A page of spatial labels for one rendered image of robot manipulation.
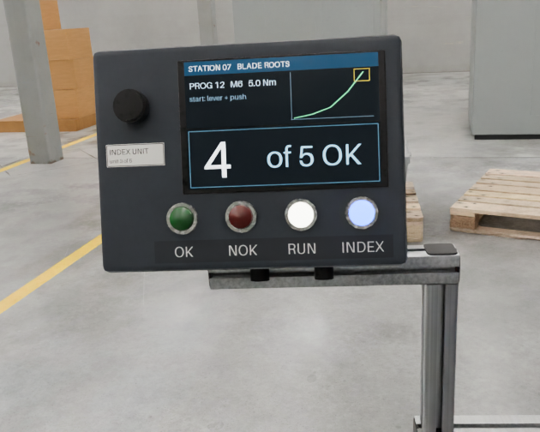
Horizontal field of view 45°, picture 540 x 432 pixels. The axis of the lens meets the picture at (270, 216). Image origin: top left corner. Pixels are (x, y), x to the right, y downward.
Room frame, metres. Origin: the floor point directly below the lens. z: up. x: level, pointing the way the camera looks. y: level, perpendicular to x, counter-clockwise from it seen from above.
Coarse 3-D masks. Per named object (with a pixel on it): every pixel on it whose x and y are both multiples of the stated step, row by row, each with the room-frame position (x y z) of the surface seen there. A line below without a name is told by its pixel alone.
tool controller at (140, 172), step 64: (128, 64) 0.56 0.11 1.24; (192, 64) 0.55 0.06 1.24; (256, 64) 0.55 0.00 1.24; (320, 64) 0.54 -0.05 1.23; (384, 64) 0.54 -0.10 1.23; (128, 128) 0.55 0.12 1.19; (192, 128) 0.54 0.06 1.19; (256, 128) 0.54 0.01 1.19; (320, 128) 0.53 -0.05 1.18; (384, 128) 0.53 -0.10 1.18; (128, 192) 0.53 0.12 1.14; (192, 192) 0.53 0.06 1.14; (256, 192) 0.52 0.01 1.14; (320, 192) 0.52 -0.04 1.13; (384, 192) 0.51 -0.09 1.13; (128, 256) 0.52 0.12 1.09; (192, 256) 0.51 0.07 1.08; (256, 256) 0.51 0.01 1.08; (320, 256) 0.50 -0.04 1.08; (384, 256) 0.50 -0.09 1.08
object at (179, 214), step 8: (176, 208) 0.52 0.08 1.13; (184, 208) 0.52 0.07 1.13; (192, 208) 0.52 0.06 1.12; (168, 216) 0.52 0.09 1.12; (176, 216) 0.52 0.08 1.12; (184, 216) 0.52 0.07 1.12; (192, 216) 0.52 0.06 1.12; (168, 224) 0.52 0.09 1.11; (176, 224) 0.52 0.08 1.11; (184, 224) 0.51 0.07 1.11; (192, 224) 0.52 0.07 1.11; (176, 232) 0.52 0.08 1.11; (184, 232) 0.52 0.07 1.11
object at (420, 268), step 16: (416, 256) 0.56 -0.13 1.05; (432, 256) 0.56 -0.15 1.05; (448, 256) 0.56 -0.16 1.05; (208, 272) 0.58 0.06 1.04; (224, 272) 0.58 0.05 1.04; (240, 272) 0.58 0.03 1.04; (272, 272) 0.58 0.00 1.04; (288, 272) 0.58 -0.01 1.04; (304, 272) 0.58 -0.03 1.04; (336, 272) 0.58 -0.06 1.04; (352, 272) 0.58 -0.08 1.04; (368, 272) 0.57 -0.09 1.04; (384, 272) 0.57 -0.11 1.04; (400, 272) 0.57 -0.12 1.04; (416, 272) 0.57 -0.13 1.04; (432, 272) 0.56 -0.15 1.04; (448, 272) 0.56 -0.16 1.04; (224, 288) 0.58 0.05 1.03; (240, 288) 0.58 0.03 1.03; (256, 288) 0.58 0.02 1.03
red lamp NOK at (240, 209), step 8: (232, 208) 0.52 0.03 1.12; (240, 208) 0.51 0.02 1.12; (248, 208) 0.52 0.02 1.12; (232, 216) 0.51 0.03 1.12; (240, 216) 0.51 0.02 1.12; (248, 216) 0.51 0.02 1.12; (256, 216) 0.52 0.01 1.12; (232, 224) 0.51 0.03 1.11; (240, 224) 0.51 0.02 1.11; (248, 224) 0.51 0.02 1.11
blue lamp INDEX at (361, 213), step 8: (352, 200) 0.51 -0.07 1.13; (360, 200) 0.51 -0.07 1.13; (368, 200) 0.51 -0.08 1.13; (352, 208) 0.51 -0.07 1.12; (360, 208) 0.50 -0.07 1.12; (368, 208) 0.50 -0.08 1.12; (376, 208) 0.51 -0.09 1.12; (352, 216) 0.50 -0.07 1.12; (360, 216) 0.50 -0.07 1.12; (368, 216) 0.50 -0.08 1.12; (376, 216) 0.51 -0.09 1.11; (352, 224) 0.51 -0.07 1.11; (360, 224) 0.50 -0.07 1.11; (368, 224) 0.50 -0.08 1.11
